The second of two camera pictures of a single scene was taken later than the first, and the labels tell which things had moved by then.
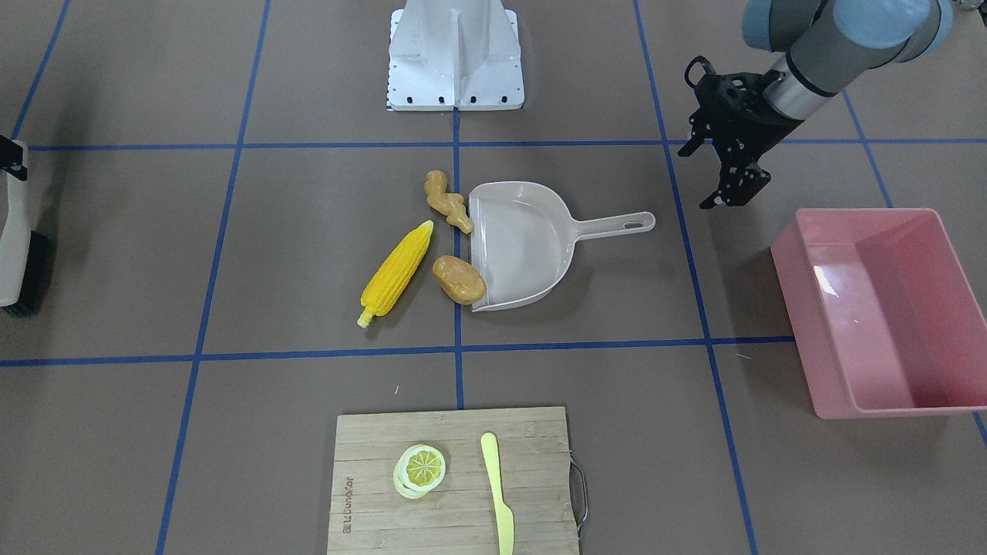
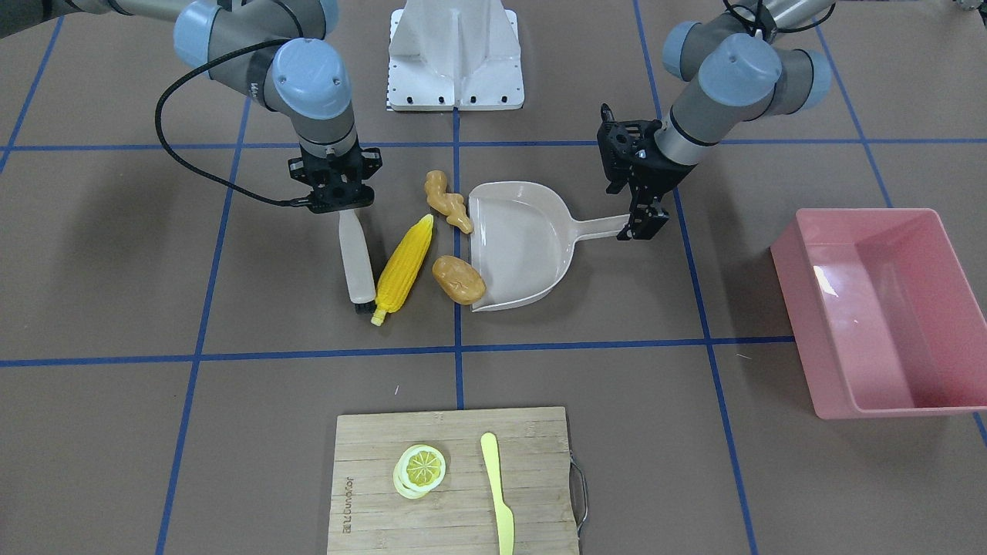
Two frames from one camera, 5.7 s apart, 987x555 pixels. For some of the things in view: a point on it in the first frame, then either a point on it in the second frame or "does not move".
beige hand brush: x=25 y=256 → x=358 y=264
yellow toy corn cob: x=392 y=274 does not move
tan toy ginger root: x=446 y=203 does not move
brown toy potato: x=458 y=280 does not move
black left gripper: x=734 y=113 → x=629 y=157
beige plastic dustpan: x=522 y=239 does not move
